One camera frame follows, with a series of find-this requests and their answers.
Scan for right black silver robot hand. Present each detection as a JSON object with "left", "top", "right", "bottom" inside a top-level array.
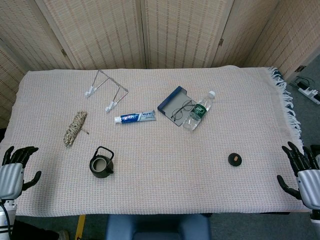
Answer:
[{"left": 276, "top": 141, "right": 320, "bottom": 210}]

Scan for blue white toothpaste tube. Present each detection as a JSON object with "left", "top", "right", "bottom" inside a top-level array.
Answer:
[{"left": 114, "top": 110, "right": 157, "bottom": 125}]

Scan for black thin-rimmed glasses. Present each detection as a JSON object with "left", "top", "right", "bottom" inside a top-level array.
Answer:
[{"left": 171, "top": 99, "right": 194, "bottom": 123}]

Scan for dark blue cloth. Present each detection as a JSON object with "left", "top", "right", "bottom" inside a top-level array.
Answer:
[{"left": 269, "top": 66, "right": 287, "bottom": 85}]

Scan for beige folding screen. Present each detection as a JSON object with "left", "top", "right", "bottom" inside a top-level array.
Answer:
[{"left": 0, "top": 0, "right": 320, "bottom": 128}]

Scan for blue glasses case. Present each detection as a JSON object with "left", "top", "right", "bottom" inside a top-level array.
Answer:
[{"left": 157, "top": 85, "right": 199, "bottom": 128}]

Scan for black teapot lid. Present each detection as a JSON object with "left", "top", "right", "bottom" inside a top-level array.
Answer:
[{"left": 227, "top": 152, "right": 243, "bottom": 167}]

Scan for pink woven tablecloth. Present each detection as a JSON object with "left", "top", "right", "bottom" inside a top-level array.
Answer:
[{"left": 0, "top": 65, "right": 305, "bottom": 216}]

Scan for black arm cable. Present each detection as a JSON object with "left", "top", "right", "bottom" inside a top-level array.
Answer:
[{"left": 0, "top": 201, "right": 14, "bottom": 240}]

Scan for metal wire stand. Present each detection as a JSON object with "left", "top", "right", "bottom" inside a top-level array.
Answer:
[{"left": 84, "top": 69, "right": 130, "bottom": 113}]

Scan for clear plastic water bottle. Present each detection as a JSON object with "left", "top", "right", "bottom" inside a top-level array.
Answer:
[{"left": 182, "top": 90, "right": 217, "bottom": 132}]

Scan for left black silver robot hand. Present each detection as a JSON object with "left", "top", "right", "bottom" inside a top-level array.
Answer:
[{"left": 0, "top": 146, "right": 42, "bottom": 200}]

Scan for beige speckled rope bundle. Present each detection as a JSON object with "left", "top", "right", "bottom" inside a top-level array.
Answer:
[{"left": 62, "top": 110, "right": 90, "bottom": 148}]

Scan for black teapot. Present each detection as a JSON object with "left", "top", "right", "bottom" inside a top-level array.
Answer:
[{"left": 89, "top": 146, "right": 115, "bottom": 179}]

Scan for white power strip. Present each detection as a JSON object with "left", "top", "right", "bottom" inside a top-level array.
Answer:
[{"left": 293, "top": 76, "right": 320, "bottom": 105}]

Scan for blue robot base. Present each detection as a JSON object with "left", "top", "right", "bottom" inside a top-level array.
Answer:
[{"left": 105, "top": 213, "right": 213, "bottom": 240}]

